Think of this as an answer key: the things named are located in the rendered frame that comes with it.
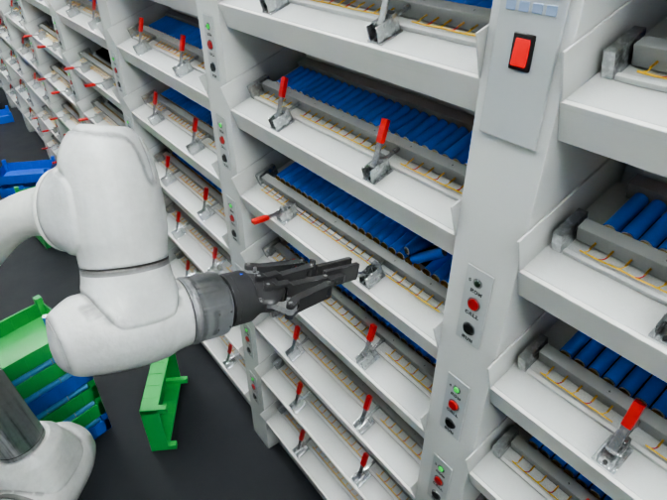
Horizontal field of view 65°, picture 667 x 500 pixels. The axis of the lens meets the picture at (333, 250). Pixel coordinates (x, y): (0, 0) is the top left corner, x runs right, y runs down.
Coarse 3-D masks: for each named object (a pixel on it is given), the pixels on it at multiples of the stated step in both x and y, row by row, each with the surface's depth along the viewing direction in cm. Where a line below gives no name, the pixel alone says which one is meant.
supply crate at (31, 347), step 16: (16, 320) 157; (32, 320) 161; (0, 336) 155; (16, 336) 156; (32, 336) 156; (0, 352) 150; (16, 352) 150; (32, 352) 143; (48, 352) 147; (16, 368) 141; (32, 368) 145
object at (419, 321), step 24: (264, 168) 118; (240, 192) 117; (264, 192) 116; (288, 240) 108; (312, 240) 101; (360, 264) 93; (360, 288) 89; (384, 288) 88; (384, 312) 87; (408, 312) 83; (432, 312) 82; (408, 336) 85; (432, 336) 79
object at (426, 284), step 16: (288, 192) 109; (304, 208) 106; (320, 208) 103; (336, 224) 98; (336, 240) 98; (352, 240) 96; (368, 240) 93; (384, 256) 90; (400, 272) 88; (416, 272) 85; (432, 288) 82
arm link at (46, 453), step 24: (0, 384) 104; (0, 408) 105; (24, 408) 110; (0, 432) 106; (24, 432) 110; (48, 432) 116; (72, 432) 124; (0, 456) 110; (24, 456) 111; (48, 456) 113; (72, 456) 119; (0, 480) 111; (24, 480) 110; (48, 480) 113; (72, 480) 118
